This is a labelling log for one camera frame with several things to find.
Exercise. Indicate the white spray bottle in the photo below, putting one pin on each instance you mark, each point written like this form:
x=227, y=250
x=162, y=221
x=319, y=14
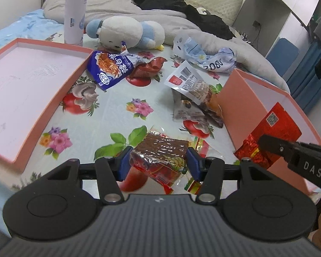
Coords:
x=75, y=13

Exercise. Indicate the blue snack packet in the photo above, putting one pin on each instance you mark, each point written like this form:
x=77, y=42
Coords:
x=107, y=69

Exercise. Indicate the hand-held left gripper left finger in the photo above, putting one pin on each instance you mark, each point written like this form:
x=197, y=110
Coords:
x=125, y=166

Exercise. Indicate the row of small bottles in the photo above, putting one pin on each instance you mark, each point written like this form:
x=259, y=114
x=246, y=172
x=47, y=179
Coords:
x=244, y=35

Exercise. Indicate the dark small snack packet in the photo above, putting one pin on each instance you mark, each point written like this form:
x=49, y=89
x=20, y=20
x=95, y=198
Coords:
x=192, y=112

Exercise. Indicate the black fleece clothing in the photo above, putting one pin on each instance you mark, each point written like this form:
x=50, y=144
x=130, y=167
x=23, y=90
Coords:
x=163, y=0

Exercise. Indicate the white wardrobe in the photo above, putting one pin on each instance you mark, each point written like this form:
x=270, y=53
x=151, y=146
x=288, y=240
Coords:
x=267, y=5

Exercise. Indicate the white barcode snack packet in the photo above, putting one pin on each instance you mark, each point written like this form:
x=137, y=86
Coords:
x=184, y=77

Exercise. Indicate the white blue plush penguin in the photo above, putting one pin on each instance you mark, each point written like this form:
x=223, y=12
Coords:
x=123, y=30

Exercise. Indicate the black wall socket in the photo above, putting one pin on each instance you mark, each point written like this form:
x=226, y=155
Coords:
x=256, y=24

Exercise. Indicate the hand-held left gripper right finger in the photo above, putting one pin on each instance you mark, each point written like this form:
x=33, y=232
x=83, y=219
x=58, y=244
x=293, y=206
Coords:
x=194, y=166

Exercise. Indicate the blue chair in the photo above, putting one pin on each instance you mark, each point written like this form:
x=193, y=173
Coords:
x=282, y=56

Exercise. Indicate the red foil snack packet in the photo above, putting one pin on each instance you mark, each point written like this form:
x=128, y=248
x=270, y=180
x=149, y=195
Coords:
x=278, y=128

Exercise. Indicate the pink cardboard box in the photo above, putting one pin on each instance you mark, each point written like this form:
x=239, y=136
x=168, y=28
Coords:
x=238, y=104

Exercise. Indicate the grey duvet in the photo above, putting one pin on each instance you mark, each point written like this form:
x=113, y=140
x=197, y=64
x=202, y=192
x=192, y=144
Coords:
x=109, y=8

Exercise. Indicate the blue curtain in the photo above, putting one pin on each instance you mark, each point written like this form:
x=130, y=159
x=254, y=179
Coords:
x=305, y=85

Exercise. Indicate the black white plush toy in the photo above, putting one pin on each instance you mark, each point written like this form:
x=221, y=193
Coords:
x=203, y=10

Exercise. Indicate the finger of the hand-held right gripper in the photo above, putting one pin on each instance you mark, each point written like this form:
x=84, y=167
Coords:
x=272, y=144

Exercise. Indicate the floral plastic sheet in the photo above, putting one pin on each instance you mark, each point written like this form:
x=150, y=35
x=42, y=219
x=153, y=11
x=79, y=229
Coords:
x=109, y=117

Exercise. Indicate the brown strip snack packet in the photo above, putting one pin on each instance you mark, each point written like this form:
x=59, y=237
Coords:
x=160, y=152

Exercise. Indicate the dark red snack packet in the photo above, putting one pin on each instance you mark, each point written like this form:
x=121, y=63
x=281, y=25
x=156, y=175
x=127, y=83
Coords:
x=147, y=69

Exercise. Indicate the pink box lid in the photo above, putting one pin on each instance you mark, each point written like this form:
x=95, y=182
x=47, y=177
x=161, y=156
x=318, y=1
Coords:
x=21, y=91

